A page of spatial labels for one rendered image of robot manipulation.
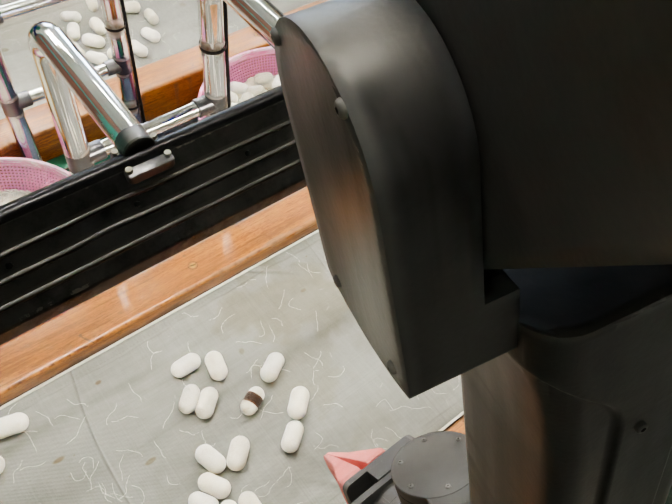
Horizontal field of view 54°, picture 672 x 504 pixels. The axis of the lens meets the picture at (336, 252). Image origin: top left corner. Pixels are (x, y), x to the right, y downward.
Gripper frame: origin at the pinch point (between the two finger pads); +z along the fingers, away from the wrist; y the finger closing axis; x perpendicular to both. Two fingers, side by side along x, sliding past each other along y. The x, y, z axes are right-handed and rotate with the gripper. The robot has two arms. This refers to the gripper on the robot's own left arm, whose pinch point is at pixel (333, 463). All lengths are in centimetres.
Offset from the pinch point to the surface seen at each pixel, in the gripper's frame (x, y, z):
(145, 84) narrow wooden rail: -32, -15, 54
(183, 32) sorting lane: -36, -27, 64
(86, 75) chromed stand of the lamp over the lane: -36.9, 4.1, 3.7
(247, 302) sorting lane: -5.8, -6.8, 26.1
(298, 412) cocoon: 2.5, -3.0, 13.0
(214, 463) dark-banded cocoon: 1.9, 7.1, 13.4
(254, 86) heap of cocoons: -26, -29, 50
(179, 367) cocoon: -5.1, 4.4, 22.0
